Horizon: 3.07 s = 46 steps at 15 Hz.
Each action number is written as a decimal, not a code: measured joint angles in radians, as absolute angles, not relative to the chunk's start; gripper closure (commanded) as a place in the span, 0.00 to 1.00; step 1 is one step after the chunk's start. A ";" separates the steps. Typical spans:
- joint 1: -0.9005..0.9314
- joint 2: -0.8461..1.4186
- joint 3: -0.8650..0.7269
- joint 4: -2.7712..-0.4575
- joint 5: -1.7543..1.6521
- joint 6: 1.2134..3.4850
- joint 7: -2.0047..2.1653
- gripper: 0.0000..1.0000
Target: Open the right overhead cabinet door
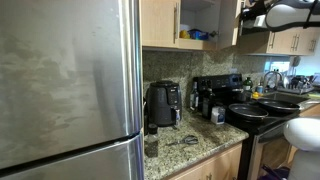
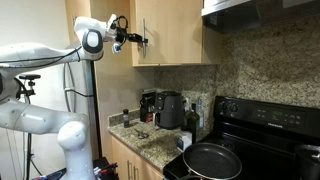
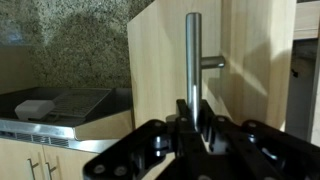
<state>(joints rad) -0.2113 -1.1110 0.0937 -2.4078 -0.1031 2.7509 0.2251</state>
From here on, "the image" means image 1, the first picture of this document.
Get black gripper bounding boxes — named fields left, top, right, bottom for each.
left=242, top=0, right=267, bottom=10

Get overhead cabinet body wood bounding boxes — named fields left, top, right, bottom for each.
left=141, top=0, right=243, bottom=52

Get overhead cabinet door light wood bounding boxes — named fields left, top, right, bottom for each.
left=141, top=0, right=182, bottom=48

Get base cabinet door light wood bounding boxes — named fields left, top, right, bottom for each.
left=165, top=156, right=210, bottom=180
left=208, top=143, right=244, bottom=180

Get steel range hood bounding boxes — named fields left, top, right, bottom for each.
left=238, top=8, right=268, bottom=37

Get blue food box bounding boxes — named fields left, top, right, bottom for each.
left=187, top=28, right=211, bottom=41

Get chrome sink faucet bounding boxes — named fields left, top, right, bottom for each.
left=262, top=70, right=284, bottom=90

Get yellow package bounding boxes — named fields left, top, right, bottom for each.
left=178, top=29, right=191, bottom=40

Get green bottle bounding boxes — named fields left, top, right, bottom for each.
left=242, top=76, right=254, bottom=93

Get black kitchen stove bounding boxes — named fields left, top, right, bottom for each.
left=192, top=73, right=302, bottom=180

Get dish rack with dishes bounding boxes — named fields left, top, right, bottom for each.
left=276, top=74, right=316, bottom=96

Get steel kitchen sink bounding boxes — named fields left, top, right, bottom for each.
left=261, top=91, right=311, bottom=105

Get black deep pan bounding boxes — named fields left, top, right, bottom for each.
left=256, top=97, right=301, bottom=115

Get black frying pan steel rim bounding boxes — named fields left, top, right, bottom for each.
left=227, top=102, right=270, bottom=122

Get dark glass oil bottle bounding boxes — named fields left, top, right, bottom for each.
left=201, top=86, right=216, bottom=120

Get white blue salt container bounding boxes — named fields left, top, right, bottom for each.
left=210, top=105, right=227, bottom=126

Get black air fryer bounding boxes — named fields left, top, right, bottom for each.
left=145, top=79, right=184, bottom=128

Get steel kitchen scissors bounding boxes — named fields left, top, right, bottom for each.
left=166, top=134, right=200, bottom=147

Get spice bottle black cap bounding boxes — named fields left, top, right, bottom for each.
left=145, top=123, right=160, bottom=159

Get stainless steel fridge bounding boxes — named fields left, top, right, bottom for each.
left=0, top=0, right=145, bottom=180

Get wood wall cabinet row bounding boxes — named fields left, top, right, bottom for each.
left=237, top=27, right=320, bottom=57

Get steel bar handle overhead door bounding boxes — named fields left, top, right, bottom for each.
left=172, top=2, right=180, bottom=45

